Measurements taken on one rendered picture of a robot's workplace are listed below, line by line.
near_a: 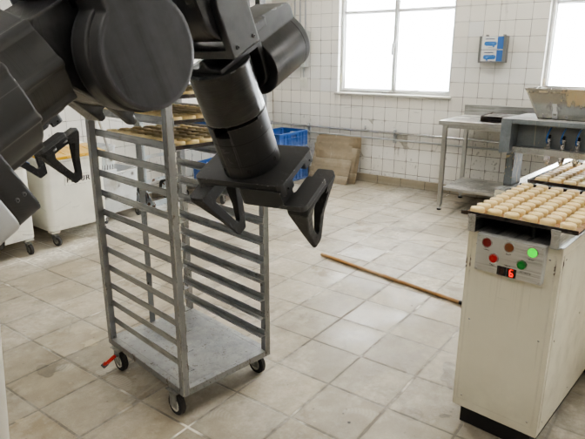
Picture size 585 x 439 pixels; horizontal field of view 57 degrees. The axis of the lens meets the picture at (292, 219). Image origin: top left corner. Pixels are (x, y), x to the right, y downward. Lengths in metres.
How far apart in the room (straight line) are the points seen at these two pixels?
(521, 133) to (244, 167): 2.40
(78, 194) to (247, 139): 4.25
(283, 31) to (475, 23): 5.60
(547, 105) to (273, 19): 2.31
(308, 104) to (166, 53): 6.66
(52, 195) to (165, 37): 4.25
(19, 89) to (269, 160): 0.25
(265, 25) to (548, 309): 1.76
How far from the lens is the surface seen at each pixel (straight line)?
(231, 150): 0.50
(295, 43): 0.54
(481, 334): 2.25
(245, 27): 0.46
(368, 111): 6.59
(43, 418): 2.64
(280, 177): 0.50
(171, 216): 2.05
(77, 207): 4.74
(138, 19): 0.38
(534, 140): 2.82
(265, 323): 2.53
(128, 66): 0.37
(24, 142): 0.35
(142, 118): 2.17
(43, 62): 0.36
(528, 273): 2.06
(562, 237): 2.02
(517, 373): 2.26
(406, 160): 6.43
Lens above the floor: 1.45
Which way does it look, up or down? 17 degrees down
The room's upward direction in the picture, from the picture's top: straight up
